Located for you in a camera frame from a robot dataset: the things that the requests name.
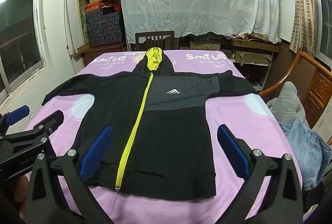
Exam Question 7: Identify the window with mesh screen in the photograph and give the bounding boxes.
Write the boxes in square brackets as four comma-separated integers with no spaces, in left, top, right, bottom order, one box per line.
[310,0,332,71]

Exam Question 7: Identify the dark wooden chair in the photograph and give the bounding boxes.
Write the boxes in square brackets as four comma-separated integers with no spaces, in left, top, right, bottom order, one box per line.
[135,31,175,51]

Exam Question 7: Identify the white leaning board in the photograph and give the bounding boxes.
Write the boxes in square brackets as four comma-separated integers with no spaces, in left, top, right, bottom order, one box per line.
[64,0,86,56]

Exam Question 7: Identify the pink printed bedsheet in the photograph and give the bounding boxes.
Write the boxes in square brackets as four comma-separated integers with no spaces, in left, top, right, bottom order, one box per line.
[24,49,304,224]

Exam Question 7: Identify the grey cloth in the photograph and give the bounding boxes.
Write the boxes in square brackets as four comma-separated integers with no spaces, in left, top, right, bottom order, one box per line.
[266,82,309,128]

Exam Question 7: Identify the low brown wooden cabinet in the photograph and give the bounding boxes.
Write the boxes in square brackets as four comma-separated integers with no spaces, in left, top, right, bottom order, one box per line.
[82,42,128,67]

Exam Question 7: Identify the green patterned panel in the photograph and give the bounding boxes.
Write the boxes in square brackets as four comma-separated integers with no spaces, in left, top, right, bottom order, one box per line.
[77,0,88,45]

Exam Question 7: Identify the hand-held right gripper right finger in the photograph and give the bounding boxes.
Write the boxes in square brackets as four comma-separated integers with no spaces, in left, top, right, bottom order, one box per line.
[217,124,304,224]

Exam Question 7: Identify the stack of blue patterned boxes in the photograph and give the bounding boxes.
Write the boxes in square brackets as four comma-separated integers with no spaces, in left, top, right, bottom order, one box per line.
[85,11,123,47]

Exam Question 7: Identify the brown wooden armchair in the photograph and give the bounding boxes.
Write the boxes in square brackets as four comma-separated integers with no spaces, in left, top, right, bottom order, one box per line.
[259,48,332,143]

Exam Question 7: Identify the white framed window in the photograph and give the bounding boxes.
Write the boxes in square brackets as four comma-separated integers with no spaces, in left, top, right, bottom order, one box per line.
[0,0,52,102]

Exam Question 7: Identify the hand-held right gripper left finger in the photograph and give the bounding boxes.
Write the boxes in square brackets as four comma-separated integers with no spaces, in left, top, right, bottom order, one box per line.
[26,125,113,224]

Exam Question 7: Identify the checked beige curtain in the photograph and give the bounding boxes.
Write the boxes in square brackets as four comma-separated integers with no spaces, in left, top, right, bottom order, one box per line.
[288,0,319,53]

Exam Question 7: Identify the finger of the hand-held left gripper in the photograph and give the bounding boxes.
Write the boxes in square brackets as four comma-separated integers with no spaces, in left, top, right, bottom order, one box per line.
[24,110,64,140]
[0,105,30,136]

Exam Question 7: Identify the light blue jeans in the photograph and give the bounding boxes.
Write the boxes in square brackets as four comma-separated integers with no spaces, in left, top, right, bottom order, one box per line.
[280,119,332,191]

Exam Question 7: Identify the stack of red orange boxes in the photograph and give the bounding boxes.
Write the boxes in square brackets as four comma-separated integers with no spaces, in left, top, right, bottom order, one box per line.
[85,1,121,14]

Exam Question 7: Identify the black hoodie with yellow zipper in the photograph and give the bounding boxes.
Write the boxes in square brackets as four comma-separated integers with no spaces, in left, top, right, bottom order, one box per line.
[41,47,260,201]

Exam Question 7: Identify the cluttered wooden desk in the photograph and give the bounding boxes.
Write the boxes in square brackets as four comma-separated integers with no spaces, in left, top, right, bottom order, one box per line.
[179,33,281,89]

